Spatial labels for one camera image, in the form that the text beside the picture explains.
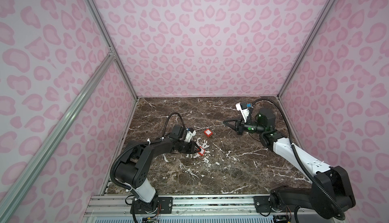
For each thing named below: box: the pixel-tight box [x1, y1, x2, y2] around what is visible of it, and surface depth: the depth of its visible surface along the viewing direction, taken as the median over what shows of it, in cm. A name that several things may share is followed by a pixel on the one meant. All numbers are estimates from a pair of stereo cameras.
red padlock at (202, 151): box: [197, 145, 206, 157], surface depth 91 cm
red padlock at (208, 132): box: [203, 128, 214, 138], surface depth 100 cm
